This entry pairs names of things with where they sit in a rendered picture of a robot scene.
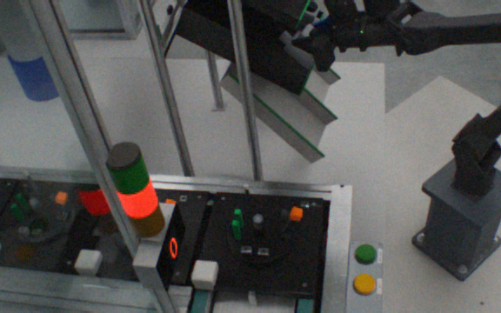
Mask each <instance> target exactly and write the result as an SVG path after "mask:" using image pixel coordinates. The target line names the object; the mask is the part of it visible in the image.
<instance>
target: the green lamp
mask: <svg viewBox="0 0 501 313"><path fill-rule="evenodd" d="M106 166H107V165H106ZM107 169H108V171H109V173H110V176H111V179H112V182H113V183H114V186H115V188H116V190H117V191H118V192H119V194H122V195H126V196H131V195H135V194H138V193H140V191H142V190H144V189H145V188H146V187H147V185H148V184H149V181H150V176H149V173H148V170H147V168H146V164H145V161H144V157H143V154H142V155H141V158H140V160H138V161H137V162H136V163H135V164H134V165H132V166H131V168H129V169H127V170H111V169H109V167H108V166H107Z"/></svg>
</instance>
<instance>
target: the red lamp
mask: <svg viewBox="0 0 501 313"><path fill-rule="evenodd" d="M117 194H118V197H119V199H121V201H122V204H123V206H124V210H125V212H126V213H127V214H128V215H129V216H133V217H141V216H147V215H149V214H150V213H152V212H153V211H154V210H155V208H156V207H157V202H158V200H157V195H156V192H155V189H154V186H152V183H151V180H150V181H149V184H148V185H147V187H146V188H145V189H144V190H142V191H140V193H138V194H135V195H131V196H126V195H122V194H119V192H118V191H117Z"/></svg>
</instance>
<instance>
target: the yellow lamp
mask: <svg viewBox="0 0 501 313"><path fill-rule="evenodd" d="M126 214H127V213H126ZM127 217H128V218H129V221H130V225H131V227H132V229H133V230H134V231H135V234H136V235H137V236H140V237H142V238H149V237H154V236H156V235H157V234H159V233H160V232H161V231H162V230H163V228H164V226H165V218H164V217H163V213H162V211H161V208H160V205H159V202H157V207H156V208H155V210H154V211H153V212H152V213H150V214H149V215H147V216H141V217H133V216H129V215H128V214H127Z"/></svg>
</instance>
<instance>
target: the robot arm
mask: <svg viewBox="0 0 501 313"><path fill-rule="evenodd" d="M363 3H364V7H365V11H364V10H357V6H356V3H355V2H354V1H353V0H324V6H325V7H326V8H327V11H328V13H330V14H328V16H327V17H326V18H324V19H322V20H320V21H318V22H316V23H314V24H311V26H312V27H314V28H317V31H316V32H315V34H314V35H313V36H308V37H300V38H296V39H292V40H291V44H292V46H294V47H296V48H298V49H300V50H304V51H306V52H308V53H310V54H312V55H313V58H314V61H315V64H316V67H317V72H327V71H328V70H329V69H330V67H331V65H332V64H333V62H334V61H335V57H334V49H335V48H336V46H337V47H339V50H340V53H345V52H346V50H347V48H358V47H359V49H360V52H365V51H366V49H367V48H372V47H385V46H395V49H396V53H397V57H400V56H401V54H402V52H403V51H406V54H407V55H409V56H418V55H422V54H425V53H430V52H432V51H434V50H437V49H440V48H442V47H444V46H449V45H462V44H475V43H479V44H489V43H501V13H497V14H489V15H485V14H481V15H473V16H464V17H445V16H444V15H442V14H440V13H438V12H426V11H423V10H422V9H420V8H419V6H417V5H416V4H415V3H413V2H412V1H411V0H406V1H405V2H404V3H400V1H399V0H363ZM365 12H366V13H365ZM408 15H410V16H411V19H410V20H408V21H407V22H406V23H405V24H403V23H402V22H401V21H402V20H404V19H405V18H406V17H407V16H408ZM320 30H321V31H322V32H323V35H321V33H320ZM500 135H501V105H500V106H499V107H497V108H496V109H495V110H494V111H493V112H492V113H491V114H489V116H487V117H482V116H481V115H480V114H479V113H477V114H476V115H475V116H474V117H473V118H472V119H471V120H470V121H468V123H467V124H466V125H465V126H464V127H463V128H462V129H461V130H460V131H459V132H458V133H457V134H456V135H455V136H454V137H453V138H452V140H451V141H452V142H453V143H454V144H453V145H452V146H451V150H452V153H453V156H454V159H455V164H456V167H457V168H456V172H455V176H454V177H455V178H456V179H454V180H453V181H452V182H451V187H452V188H453V189H455V190H457V191H458V192H460V193H461V194H463V195H464V196H466V197H468V198H470V199H471V200H472V201H474V202H476V203H477V202H479V201H480V200H481V199H482V198H483V197H484V196H486V195H487V194H488V193H489V192H490V191H491V190H493V188H494V187H495V185H496V184H495V183H494V182H493V180H494V177H495V175H496V170H497V168H495V167H494V165H495V164H496V162H497V161H498V160H499V158H500V157H501V146H500V144H499V143H498V141H497V139H498V138H499V137H500Z"/></svg>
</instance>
